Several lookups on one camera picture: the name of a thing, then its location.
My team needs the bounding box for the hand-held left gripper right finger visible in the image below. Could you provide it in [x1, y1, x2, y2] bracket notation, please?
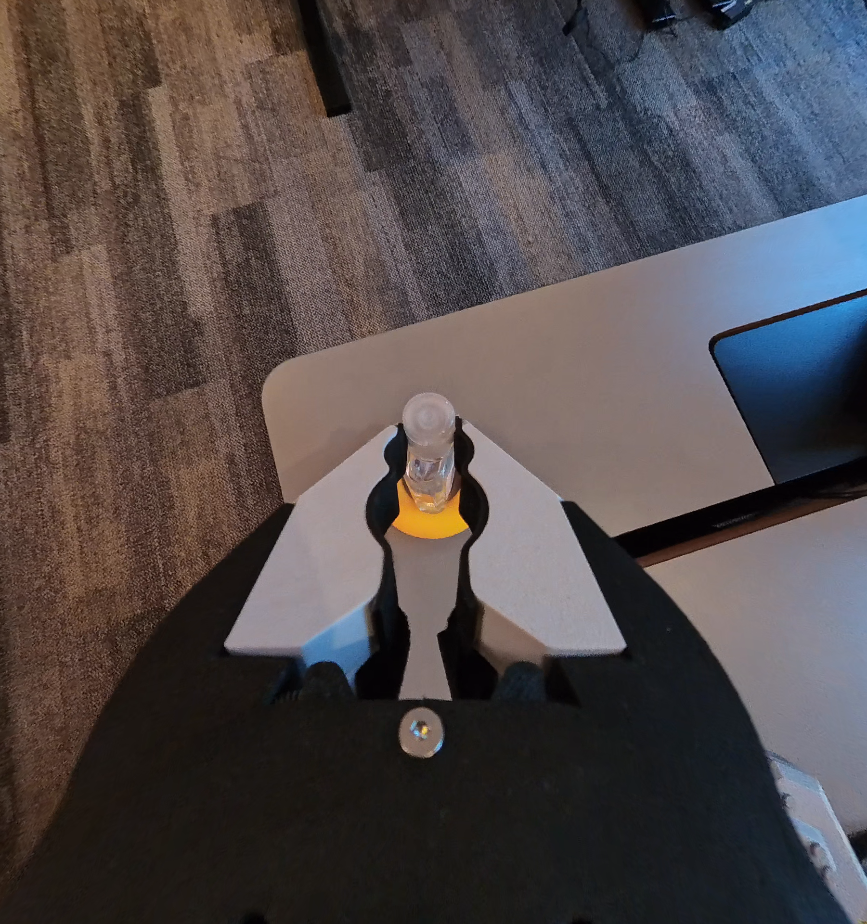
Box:
[439, 417, 629, 701]

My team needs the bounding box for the small clear plastic bottle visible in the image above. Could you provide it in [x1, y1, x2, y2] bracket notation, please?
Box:
[402, 392, 457, 515]

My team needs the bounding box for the yellow foam ring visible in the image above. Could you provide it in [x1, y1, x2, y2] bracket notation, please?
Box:
[388, 480, 472, 541]

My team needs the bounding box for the grey desk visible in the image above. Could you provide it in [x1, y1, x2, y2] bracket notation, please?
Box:
[260, 186, 867, 924]

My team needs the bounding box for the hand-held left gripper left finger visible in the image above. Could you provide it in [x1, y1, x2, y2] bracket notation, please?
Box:
[222, 424, 410, 700]

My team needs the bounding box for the black desk leg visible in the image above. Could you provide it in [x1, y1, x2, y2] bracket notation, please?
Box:
[298, 0, 352, 118]

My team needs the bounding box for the grey battery box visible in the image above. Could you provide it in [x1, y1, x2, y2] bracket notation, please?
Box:
[765, 751, 867, 899]

